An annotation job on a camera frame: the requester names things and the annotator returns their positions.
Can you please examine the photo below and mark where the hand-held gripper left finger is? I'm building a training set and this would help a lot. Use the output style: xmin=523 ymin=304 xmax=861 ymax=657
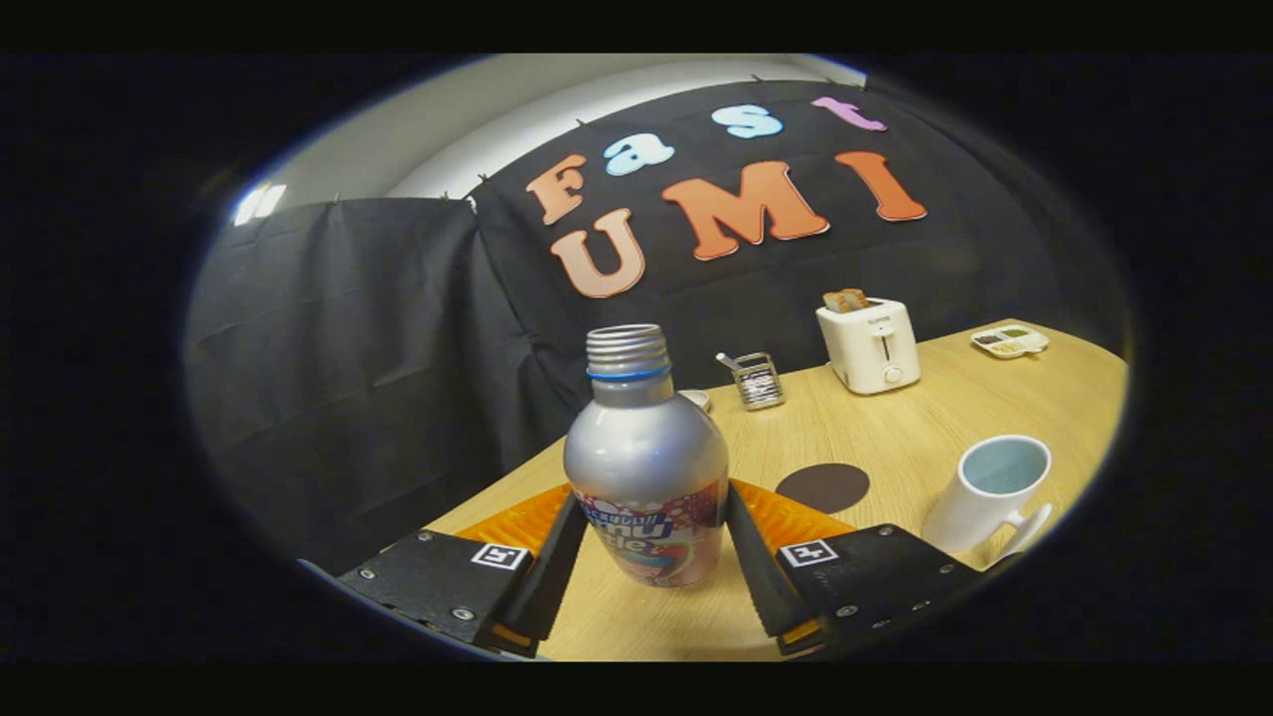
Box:
xmin=338 ymin=483 xmax=590 ymax=659

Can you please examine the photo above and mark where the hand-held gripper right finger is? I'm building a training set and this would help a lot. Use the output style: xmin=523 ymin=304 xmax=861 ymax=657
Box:
xmin=724 ymin=478 xmax=981 ymax=657

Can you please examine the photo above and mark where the dark brown round coaster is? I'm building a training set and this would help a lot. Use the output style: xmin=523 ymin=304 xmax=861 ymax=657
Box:
xmin=775 ymin=463 xmax=871 ymax=515

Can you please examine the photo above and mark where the silver juice bottle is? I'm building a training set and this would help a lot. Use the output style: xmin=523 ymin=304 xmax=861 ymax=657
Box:
xmin=563 ymin=323 xmax=731 ymax=589

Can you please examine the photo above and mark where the white cup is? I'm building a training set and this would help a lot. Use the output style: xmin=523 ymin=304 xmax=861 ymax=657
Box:
xmin=921 ymin=435 xmax=1053 ymax=570

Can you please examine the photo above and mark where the wooden table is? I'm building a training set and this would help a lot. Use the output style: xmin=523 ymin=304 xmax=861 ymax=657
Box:
xmin=426 ymin=318 xmax=1130 ymax=662

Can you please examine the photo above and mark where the white toaster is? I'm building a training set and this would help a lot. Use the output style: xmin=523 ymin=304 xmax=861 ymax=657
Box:
xmin=816 ymin=297 xmax=922 ymax=396

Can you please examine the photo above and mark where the black backdrop cloth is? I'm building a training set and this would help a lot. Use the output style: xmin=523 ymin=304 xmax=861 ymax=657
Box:
xmin=184 ymin=80 xmax=1125 ymax=578

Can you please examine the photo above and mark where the white divided condiment tray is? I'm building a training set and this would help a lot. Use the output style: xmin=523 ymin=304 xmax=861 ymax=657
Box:
xmin=972 ymin=325 xmax=1050 ymax=360

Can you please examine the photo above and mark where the twin strip ceiling light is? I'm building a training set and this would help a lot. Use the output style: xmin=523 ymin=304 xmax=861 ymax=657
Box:
xmin=234 ymin=182 xmax=287 ymax=227

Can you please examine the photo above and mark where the metal wire basket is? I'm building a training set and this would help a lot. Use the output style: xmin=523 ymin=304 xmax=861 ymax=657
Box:
xmin=734 ymin=352 xmax=786 ymax=412

